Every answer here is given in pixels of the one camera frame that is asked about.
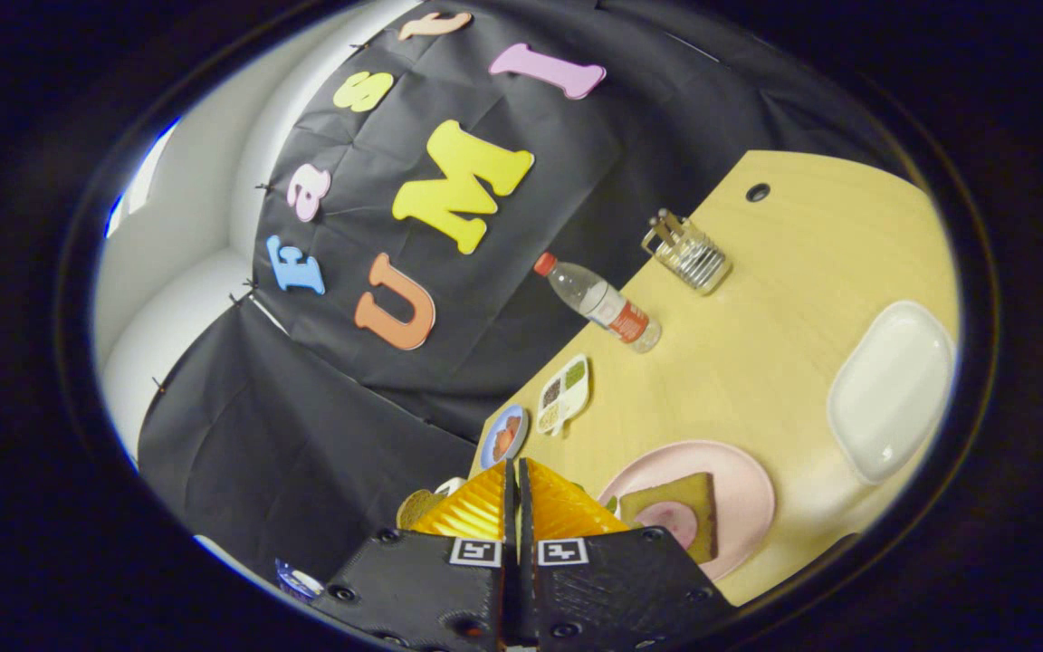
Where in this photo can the blue plate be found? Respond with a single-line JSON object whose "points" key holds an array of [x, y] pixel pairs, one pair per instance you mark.
{"points": [[492, 457]]}

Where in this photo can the bread slice with dark crust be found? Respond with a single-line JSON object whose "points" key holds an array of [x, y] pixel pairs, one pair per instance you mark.
{"points": [[698, 493]]}

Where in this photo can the white toaster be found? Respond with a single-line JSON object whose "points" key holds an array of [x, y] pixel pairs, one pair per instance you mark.
{"points": [[451, 486]]}

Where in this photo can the pink ham slice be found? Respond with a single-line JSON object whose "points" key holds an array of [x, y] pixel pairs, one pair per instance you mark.
{"points": [[669, 522]]}

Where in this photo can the red tomato slice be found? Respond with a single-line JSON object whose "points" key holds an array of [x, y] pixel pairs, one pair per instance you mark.
{"points": [[504, 441]]}

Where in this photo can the white rectangular plate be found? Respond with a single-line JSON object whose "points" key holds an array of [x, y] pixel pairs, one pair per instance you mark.
{"points": [[888, 394]]}

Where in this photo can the white divided seasoning tray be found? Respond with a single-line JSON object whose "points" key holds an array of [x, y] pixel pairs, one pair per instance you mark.
{"points": [[563, 391]]}

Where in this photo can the black backdrop cloth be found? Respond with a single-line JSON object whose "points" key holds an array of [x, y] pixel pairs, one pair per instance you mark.
{"points": [[322, 435]]}

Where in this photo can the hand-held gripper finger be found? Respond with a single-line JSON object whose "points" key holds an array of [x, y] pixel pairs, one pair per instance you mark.
{"points": [[510, 507], [525, 507]]}

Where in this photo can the brown toast slice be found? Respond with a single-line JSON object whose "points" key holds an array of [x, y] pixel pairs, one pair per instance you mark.
{"points": [[417, 509]]}

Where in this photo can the clear bottle with red cap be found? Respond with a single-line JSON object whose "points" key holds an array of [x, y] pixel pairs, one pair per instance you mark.
{"points": [[603, 303]]}

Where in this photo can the pink plate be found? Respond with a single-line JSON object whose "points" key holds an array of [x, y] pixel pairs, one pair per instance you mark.
{"points": [[743, 493]]}

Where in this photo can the ceiling light panel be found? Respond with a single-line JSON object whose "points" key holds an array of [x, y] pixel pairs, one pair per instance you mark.
{"points": [[139, 181]]}

